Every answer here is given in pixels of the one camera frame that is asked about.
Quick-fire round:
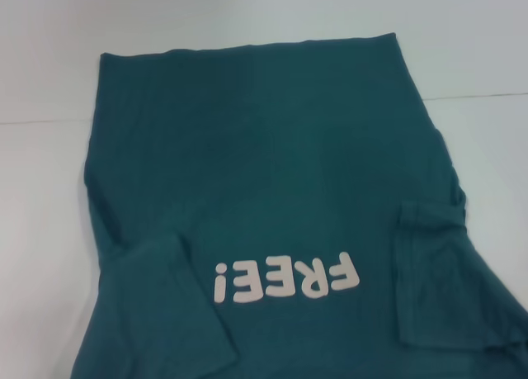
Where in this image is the teal FREE print t-shirt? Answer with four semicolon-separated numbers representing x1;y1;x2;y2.
78;32;528;379

